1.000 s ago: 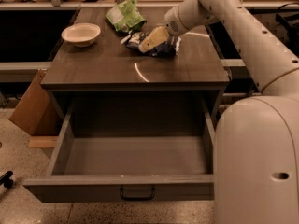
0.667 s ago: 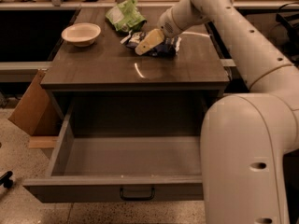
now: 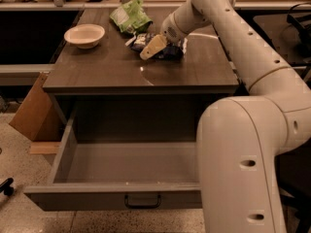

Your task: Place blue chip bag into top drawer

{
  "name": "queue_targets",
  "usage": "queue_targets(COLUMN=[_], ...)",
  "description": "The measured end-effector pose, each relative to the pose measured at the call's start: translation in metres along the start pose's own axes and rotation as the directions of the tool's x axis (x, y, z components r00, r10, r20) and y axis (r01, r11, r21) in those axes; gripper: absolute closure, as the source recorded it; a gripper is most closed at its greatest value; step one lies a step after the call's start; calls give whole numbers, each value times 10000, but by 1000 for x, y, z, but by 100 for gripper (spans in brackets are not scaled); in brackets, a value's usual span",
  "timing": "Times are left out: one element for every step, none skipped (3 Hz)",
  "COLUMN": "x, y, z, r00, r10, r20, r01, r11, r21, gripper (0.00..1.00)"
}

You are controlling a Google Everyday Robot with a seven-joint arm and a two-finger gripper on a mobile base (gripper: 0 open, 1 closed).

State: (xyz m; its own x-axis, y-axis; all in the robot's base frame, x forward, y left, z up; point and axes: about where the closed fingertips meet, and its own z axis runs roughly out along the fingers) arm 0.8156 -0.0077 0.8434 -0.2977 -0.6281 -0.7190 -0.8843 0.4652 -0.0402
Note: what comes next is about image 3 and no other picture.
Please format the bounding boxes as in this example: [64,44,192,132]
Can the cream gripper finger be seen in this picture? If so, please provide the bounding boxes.
[140,34,167,60]

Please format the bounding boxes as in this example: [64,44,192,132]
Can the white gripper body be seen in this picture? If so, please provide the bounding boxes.
[160,14,187,44]

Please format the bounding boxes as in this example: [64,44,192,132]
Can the blue chip bag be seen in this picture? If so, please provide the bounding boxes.
[125,33,188,59]

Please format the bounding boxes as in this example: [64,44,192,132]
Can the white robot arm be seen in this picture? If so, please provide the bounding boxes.
[140,0,311,233]

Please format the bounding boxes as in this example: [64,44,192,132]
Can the green chip bag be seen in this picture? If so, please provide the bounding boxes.
[110,0,153,36]

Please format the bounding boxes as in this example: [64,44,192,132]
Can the grey open top drawer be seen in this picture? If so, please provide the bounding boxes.
[24,95,205,211]

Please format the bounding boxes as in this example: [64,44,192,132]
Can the white bowl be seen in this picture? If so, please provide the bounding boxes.
[64,24,105,50]

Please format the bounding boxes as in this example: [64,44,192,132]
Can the black office chair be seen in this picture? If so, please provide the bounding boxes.
[275,14,311,233]

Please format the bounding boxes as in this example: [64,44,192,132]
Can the black chair caster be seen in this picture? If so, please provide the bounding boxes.
[0,178,15,196]

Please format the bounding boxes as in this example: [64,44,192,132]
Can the black drawer handle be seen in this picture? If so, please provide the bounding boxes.
[124,194,161,210]

